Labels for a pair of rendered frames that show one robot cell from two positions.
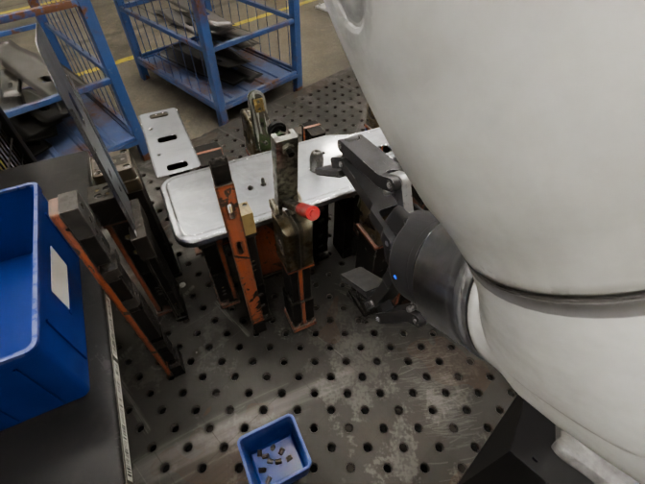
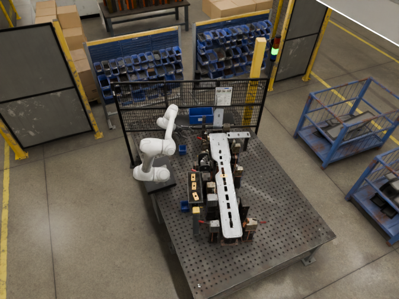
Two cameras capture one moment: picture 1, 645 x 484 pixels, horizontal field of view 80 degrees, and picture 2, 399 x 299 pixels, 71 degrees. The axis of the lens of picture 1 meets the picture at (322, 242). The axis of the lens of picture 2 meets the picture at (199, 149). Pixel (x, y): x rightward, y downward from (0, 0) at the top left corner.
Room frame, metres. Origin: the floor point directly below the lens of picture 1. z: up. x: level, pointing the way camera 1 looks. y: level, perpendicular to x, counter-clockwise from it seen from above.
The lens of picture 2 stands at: (1.23, -2.10, 3.48)
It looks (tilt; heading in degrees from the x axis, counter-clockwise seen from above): 48 degrees down; 111
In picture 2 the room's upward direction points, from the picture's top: 1 degrees clockwise
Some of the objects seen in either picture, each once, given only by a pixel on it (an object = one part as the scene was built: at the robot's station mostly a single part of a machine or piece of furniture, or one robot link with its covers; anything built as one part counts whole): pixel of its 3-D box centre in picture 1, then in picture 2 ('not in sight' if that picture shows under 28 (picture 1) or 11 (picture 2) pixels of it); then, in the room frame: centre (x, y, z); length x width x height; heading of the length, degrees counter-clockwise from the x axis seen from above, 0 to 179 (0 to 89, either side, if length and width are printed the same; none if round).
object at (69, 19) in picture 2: not in sight; (65, 35); (-3.69, 2.39, 0.52); 1.20 x 0.80 x 1.05; 132
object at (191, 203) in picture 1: (444, 130); (224, 177); (0.85, -0.31, 1.00); 1.38 x 0.22 x 0.02; 116
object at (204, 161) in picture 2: not in sight; (204, 172); (0.61, -0.29, 0.94); 0.18 x 0.13 x 0.49; 116
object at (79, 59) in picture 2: not in sight; (67, 68); (-2.77, 1.33, 0.52); 1.21 x 0.81 x 1.05; 139
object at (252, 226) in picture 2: not in sight; (249, 229); (1.26, -0.74, 0.88); 0.15 x 0.11 x 0.36; 26
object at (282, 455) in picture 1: (275, 458); (182, 150); (0.17, 0.08, 0.74); 0.11 x 0.10 x 0.09; 116
